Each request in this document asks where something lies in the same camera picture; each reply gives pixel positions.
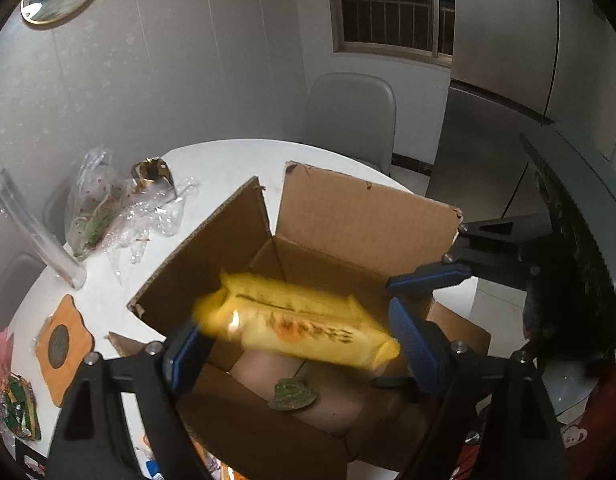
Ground pink printed plastic bag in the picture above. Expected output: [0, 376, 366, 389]
[0, 327, 18, 431]

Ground polka dot plastic bag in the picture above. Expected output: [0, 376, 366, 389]
[64, 146, 126, 261]

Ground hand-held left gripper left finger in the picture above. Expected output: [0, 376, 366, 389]
[48, 322, 213, 480]

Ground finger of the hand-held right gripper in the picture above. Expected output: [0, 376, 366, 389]
[370, 376, 419, 402]
[387, 214, 555, 297]

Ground yellow snack packet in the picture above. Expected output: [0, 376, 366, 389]
[194, 271, 401, 372]

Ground pile of green snack packets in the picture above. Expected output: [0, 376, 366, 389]
[0, 375, 41, 441]

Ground barred window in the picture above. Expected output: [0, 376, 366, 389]
[328, 0, 456, 66]

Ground person's red printed clothing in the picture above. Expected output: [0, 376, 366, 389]
[548, 375, 616, 480]

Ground silver refrigerator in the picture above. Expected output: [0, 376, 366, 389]
[428, 0, 616, 221]

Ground green wrapped snack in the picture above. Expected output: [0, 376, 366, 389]
[268, 377, 317, 412]

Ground gold foil wrapper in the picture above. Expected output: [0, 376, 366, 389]
[131, 157, 175, 191]

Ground small colourful packets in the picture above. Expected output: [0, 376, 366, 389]
[138, 432, 239, 480]

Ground brown cardboard box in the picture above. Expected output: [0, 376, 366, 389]
[108, 161, 493, 480]

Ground wooden trivet with dark disc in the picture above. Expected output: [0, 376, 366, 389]
[35, 294, 96, 407]

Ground crumpled clear plastic wrap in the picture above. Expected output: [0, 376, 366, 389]
[102, 175, 201, 286]

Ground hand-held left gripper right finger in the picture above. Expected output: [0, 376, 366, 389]
[388, 297, 569, 480]

